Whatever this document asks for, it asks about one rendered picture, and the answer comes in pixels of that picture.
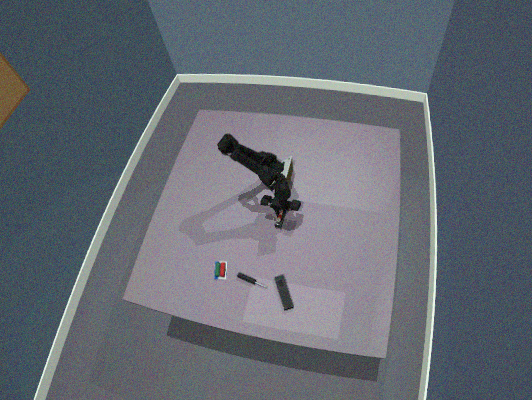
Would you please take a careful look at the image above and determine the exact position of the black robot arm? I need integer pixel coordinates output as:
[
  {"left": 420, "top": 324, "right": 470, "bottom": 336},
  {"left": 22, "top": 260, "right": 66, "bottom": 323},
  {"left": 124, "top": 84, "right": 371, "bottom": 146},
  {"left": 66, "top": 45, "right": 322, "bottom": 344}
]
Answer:
[{"left": 217, "top": 133, "right": 291, "bottom": 210}]

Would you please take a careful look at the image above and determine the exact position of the black screwdriver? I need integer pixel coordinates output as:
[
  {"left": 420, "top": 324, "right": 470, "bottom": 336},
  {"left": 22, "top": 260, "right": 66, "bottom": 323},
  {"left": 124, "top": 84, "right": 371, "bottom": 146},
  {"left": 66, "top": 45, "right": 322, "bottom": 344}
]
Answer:
[{"left": 237, "top": 272, "right": 266, "bottom": 287}]

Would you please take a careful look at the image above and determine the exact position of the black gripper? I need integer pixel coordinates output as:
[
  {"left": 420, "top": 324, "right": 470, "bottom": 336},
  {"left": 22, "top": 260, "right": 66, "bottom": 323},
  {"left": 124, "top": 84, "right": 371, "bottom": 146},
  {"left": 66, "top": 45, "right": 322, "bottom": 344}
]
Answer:
[{"left": 261, "top": 191, "right": 301, "bottom": 218}]

